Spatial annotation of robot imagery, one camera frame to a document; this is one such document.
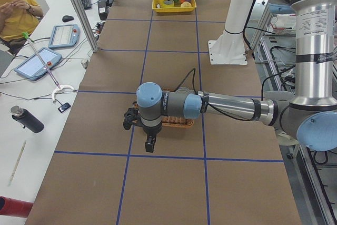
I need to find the near teach pendant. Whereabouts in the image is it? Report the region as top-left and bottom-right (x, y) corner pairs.
(14, 47), (62, 81)

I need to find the black water bottle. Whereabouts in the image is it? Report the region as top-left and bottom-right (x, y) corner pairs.
(11, 105), (44, 133)

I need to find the black computer mouse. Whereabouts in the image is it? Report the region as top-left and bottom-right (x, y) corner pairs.
(62, 15), (74, 23)

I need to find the metal reacher grabber tool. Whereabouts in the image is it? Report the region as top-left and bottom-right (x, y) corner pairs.
(22, 32), (76, 102)

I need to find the wooden pencil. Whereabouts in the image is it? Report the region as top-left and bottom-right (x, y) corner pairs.
(8, 140), (27, 186)

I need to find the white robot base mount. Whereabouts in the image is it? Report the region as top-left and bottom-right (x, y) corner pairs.
(208, 0), (254, 65)

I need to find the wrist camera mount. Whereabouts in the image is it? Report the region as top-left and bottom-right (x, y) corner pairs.
(123, 107), (140, 130)

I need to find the brown wicker basket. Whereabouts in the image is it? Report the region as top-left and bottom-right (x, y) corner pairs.
(132, 86), (195, 128)

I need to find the red cylinder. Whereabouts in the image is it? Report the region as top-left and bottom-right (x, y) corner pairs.
(1, 196), (33, 218)

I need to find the aluminium frame post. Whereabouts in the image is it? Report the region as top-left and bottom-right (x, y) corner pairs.
(71, 0), (98, 53)

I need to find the small metal cup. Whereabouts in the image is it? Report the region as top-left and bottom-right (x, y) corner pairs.
(81, 59), (88, 69)

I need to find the yellow plastic basket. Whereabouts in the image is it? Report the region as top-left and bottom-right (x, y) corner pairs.
(152, 0), (196, 13)

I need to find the person in yellow shirt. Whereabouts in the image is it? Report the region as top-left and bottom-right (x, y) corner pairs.
(1, 0), (44, 42)

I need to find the toy croissant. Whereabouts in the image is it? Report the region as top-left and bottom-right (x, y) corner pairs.
(180, 1), (192, 8)

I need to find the far teach pendant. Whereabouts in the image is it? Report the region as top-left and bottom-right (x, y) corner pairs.
(48, 24), (80, 50)

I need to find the teach pendant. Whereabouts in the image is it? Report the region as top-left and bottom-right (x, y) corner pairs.
(48, 24), (80, 50)
(14, 47), (62, 81)

